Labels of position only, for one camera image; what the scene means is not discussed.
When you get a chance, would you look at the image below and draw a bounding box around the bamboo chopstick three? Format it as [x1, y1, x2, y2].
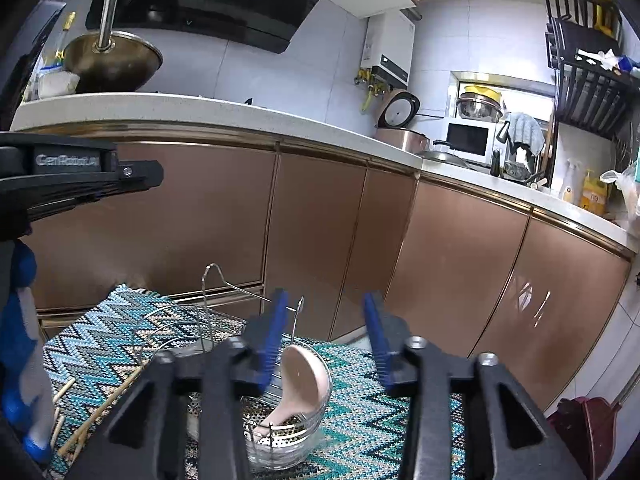
[50, 414, 65, 448]

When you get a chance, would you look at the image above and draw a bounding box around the pink ceramic spoon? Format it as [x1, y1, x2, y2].
[253, 344, 330, 438]

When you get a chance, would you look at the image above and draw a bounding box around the bamboo chopstick one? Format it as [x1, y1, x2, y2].
[58, 362, 146, 456]

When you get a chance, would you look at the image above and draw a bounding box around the bamboo chopstick two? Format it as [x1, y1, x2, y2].
[52, 377, 76, 404]

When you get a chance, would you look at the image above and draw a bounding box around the blue white gloved left hand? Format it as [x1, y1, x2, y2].
[1, 240, 54, 466]

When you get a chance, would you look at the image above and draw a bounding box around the red trash bin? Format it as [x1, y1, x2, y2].
[547, 396, 622, 479]

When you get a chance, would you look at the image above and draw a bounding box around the white bowl on stove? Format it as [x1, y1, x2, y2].
[38, 70, 79, 100]

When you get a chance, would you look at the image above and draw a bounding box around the zigzag woven table mat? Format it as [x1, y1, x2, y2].
[43, 284, 409, 479]

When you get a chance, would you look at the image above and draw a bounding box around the yellow detergent bottle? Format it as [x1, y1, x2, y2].
[579, 169, 608, 217]

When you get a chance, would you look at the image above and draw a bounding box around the white microwave oven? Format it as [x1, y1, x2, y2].
[444, 118, 498, 166]

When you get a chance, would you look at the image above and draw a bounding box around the blue hanging towel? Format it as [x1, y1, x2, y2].
[506, 113, 544, 156]

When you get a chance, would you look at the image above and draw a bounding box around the steel pot with yellow lid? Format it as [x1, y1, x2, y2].
[456, 84, 503, 124]

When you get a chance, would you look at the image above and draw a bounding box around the pink rice cooker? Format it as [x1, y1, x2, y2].
[373, 89, 430, 154]

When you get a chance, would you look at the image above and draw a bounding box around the white water heater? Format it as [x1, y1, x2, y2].
[360, 10, 416, 89]

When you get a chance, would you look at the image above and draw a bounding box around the black dish rack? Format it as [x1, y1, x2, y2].
[544, 0, 639, 140]

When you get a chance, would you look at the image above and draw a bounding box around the brass wok with handle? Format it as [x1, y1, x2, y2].
[63, 0, 163, 94]

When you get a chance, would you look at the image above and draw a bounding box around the wire utensil basket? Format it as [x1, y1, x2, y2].
[131, 263, 333, 471]

